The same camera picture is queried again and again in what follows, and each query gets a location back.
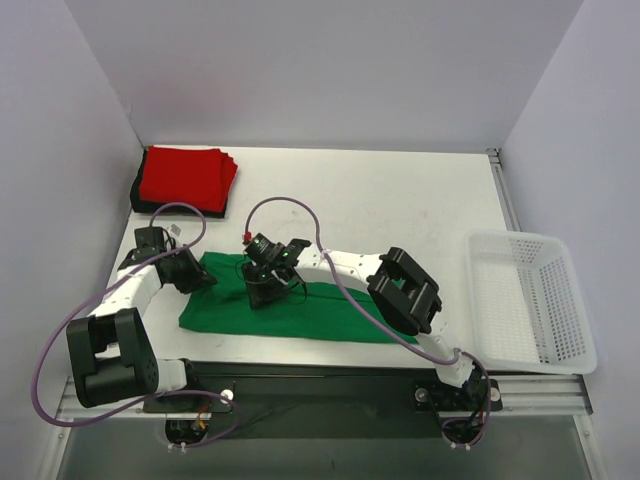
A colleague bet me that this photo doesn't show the green t shirt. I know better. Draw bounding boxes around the green t shirt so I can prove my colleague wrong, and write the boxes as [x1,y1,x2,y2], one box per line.
[179,252,393,344]

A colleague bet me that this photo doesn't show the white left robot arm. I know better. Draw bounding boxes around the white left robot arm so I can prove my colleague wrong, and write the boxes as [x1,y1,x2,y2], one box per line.
[66,226,217,412]

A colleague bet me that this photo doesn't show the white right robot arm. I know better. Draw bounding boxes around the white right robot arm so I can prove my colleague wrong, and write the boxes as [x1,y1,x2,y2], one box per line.
[241,234,479,408]

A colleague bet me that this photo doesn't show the folded black t shirt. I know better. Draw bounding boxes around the folded black t shirt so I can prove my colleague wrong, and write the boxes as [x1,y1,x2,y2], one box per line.
[130,148,232,220]

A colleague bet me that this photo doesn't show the folded red t shirt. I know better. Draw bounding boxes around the folded red t shirt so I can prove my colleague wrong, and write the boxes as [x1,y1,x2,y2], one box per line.
[138,146,239,211]

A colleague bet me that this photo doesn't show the white plastic basket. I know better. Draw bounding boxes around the white plastic basket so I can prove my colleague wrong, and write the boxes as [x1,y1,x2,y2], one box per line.
[465,230,598,375]

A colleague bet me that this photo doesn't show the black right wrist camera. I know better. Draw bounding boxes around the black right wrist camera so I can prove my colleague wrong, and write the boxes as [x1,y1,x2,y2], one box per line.
[244,233,285,265]

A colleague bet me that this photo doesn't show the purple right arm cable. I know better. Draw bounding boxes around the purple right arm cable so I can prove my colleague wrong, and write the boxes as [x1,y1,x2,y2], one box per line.
[244,196,491,449]

